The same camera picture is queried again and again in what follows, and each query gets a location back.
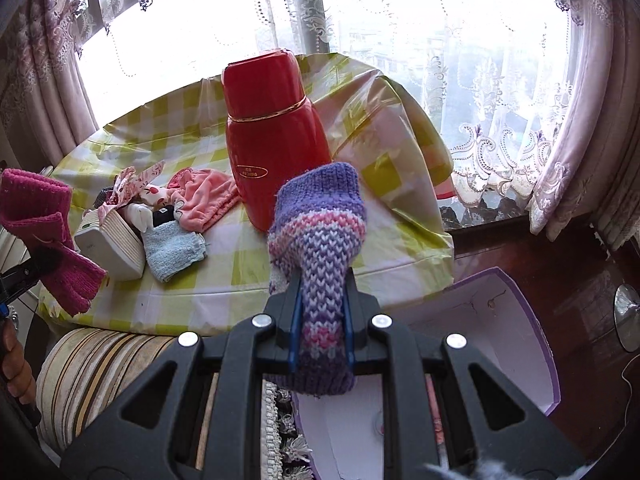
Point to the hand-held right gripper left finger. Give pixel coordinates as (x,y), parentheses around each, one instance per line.
(295,335)

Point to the white lace sheer curtain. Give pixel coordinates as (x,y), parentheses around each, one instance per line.
(450,85)

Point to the white ribbed device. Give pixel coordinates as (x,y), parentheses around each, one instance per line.
(112,242)

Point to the black sock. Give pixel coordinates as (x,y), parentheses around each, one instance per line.
(164,216)

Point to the magenta knitted sock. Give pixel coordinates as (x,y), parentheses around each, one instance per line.
(40,210)

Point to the striped fringed cushion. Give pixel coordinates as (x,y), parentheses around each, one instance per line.
(90,375)

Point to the light blue towel cloth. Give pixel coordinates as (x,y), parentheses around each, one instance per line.
(172,252)

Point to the red thermos flask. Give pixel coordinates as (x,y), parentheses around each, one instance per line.
(275,135)

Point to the green checked plastic tablecloth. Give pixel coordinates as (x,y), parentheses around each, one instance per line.
(250,270)

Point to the purple knitted sock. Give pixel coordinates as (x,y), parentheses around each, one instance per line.
(320,240)

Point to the pleated beige curtain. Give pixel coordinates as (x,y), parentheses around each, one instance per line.
(620,210)

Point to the dark grey knitted cloth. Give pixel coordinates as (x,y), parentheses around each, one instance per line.
(102,195)

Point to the purple cardboard box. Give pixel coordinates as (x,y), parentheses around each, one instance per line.
(490,330)

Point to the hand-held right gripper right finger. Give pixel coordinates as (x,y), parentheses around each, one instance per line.
(351,347)

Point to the person's left hand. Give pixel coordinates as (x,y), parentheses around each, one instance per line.
(15,367)

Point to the pink embroidered curtain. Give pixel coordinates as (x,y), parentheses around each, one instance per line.
(575,135)
(40,85)

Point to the round metal disc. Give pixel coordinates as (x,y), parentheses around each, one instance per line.
(627,315)

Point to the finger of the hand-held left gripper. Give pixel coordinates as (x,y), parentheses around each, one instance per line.
(35,265)

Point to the pink plush hat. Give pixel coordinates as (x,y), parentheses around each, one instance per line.
(205,200)

